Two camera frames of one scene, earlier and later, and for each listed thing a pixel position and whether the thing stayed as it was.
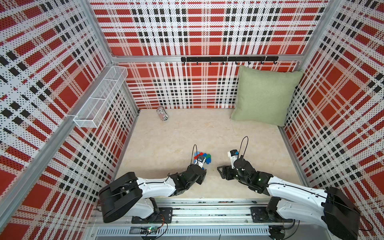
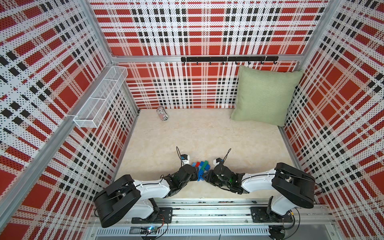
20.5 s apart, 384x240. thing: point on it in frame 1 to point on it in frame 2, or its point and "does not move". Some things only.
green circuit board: x=148 y=230 does not move
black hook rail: x=231 y=59 does not move
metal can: x=162 y=113 does not move
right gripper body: x=242 y=179 to x=212 y=179
